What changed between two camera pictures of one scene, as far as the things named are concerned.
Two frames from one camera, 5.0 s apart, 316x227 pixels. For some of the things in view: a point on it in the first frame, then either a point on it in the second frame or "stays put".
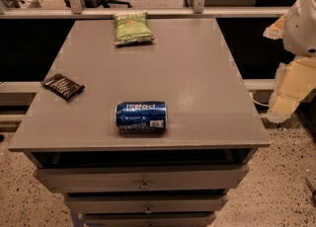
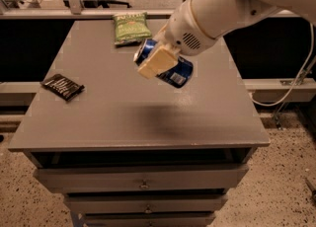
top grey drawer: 142,178 stays put
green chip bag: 132,28 stays put
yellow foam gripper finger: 294,81 → 162,58
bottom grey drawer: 183,219 stays put
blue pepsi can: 141,115 → 176,76
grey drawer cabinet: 140,121 stays put
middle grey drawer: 111,203 stays put
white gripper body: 302,30 → 183,31
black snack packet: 62,86 stays put
